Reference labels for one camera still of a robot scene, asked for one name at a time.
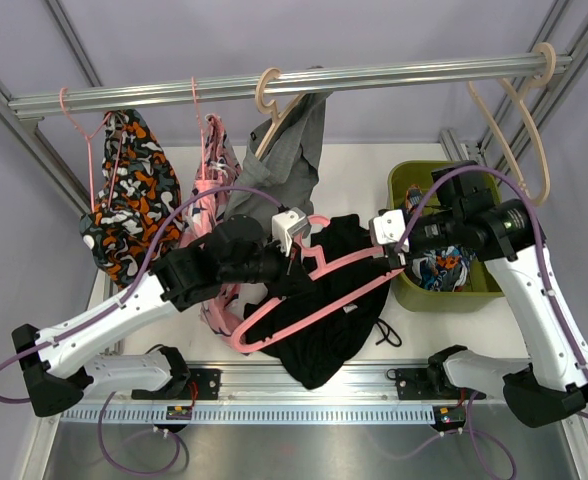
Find pink plastic hanger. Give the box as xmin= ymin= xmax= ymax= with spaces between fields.
xmin=232 ymin=214 xmax=406 ymax=354

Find blue orange skull shorts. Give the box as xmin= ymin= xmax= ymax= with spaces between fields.
xmin=401 ymin=184 xmax=477 ymax=292

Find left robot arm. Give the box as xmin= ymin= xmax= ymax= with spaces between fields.
xmin=12 ymin=209 xmax=312 ymax=417

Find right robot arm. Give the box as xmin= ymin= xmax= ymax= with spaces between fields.
xmin=369 ymin=161 xmax=588 ymax=428

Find grey shorts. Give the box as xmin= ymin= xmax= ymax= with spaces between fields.
xmin=224 ymin=92 xmax=330 ymax=234

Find pink patterned shorts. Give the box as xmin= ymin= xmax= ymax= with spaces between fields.
xmin=179 ymin=114 xmax=243 ymax=346

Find beige wooden hanger with grey shorts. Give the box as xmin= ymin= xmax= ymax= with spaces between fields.
xmin=254 ymin=67 xmax=304 ymax=160

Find orange black camouflage shorts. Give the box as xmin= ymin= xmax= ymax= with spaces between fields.
xmin=79 ymin=109 xmax=182 ymax=289

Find thin pink hanger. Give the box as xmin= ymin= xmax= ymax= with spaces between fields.
xmin=58 ymin=87 xmax=112 ymax=211
xmin=190 ymin=77 xmax=212 ymax=186

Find thin pink left hanger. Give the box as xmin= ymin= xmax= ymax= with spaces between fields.
xmin=58 ymin=87 xmax=112 ymax=211

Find olive green plastic basket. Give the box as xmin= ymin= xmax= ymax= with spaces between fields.
xmin=388 ymin=160 xmax=504 ymax=314

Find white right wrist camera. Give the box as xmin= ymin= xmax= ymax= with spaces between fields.
xmin=368 ymin=209 xmax=406 ymax=246

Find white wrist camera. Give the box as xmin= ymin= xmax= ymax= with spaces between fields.
xmin=271 ymin=208 xmax=309 ymax=256
xmin=368 ymin=209 xmax=406 ymax=246

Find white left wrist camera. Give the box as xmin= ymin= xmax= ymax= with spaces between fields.
xmin=271 ymin=208 xmax=309 ymax=256

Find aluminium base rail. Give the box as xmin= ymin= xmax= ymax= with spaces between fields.
xmin=73 ymin=357 xmax=530 ymax=405

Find slotted cable duct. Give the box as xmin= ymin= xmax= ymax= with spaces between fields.
xmin=60 ymin=404 xmax=435 ymax=426

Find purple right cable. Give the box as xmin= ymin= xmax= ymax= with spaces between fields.
xmin=368 ymin=166 xmax=588 ymax=480

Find aluminium hanging rail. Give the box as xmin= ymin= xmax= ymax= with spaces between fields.
xmin=8 ymin=53 xmax=550 ymax=120

